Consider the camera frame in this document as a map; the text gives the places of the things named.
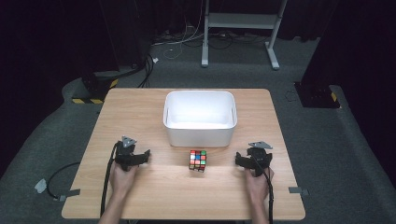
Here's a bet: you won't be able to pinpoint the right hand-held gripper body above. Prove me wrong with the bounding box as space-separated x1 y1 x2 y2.
247 141 274 177

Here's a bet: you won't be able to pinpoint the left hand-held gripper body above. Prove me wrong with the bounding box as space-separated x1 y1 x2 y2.
114 135 138 173

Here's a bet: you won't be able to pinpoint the multicoloured puzzle cube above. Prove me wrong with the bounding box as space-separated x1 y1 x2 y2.
188 149 208 174

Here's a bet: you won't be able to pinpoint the white plastic bin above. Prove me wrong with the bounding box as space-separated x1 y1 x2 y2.
163 90 238 148

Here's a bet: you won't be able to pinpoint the person's right hand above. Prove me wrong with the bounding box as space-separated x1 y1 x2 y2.
244 167 276 203

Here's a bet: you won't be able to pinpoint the person's left hand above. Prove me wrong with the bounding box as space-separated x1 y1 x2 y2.
108 161 140 199

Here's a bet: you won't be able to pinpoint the grey tape strip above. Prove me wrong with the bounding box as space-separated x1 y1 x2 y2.
288 186 310 197
57 188 81 203

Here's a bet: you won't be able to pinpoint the black base with hazard tape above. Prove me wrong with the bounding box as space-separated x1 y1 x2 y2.
293 81 341 109
71 69 120 105

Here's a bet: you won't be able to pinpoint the grey tape patch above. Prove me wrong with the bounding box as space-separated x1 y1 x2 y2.
34 178 48 195

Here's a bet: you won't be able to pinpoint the black curtain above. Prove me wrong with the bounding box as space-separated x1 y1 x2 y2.
300 0 396 185
0 0 150 175

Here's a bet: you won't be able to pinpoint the grey metal stand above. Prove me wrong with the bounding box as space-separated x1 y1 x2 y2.
201 0 290 71

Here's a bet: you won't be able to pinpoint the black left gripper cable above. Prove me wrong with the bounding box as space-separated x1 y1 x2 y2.
99 141 121 217

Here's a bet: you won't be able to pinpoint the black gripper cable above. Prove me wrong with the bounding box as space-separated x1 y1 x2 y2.
252 154 276 224
99 141 121 217

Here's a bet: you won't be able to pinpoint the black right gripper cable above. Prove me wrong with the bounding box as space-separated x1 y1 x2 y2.
252 154 276 224

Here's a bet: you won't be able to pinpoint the thin black looped floor cable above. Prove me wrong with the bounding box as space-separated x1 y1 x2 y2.
46 161 81 201

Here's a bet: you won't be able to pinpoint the black floor cable bundle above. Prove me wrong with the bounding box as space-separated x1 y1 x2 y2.
136 53 156 89

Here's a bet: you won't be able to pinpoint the thin white floor cable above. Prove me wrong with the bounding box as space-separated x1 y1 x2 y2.
162 12 205 61

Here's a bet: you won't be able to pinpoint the tangle of black floor cables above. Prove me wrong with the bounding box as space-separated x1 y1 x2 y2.
152 27 270 51

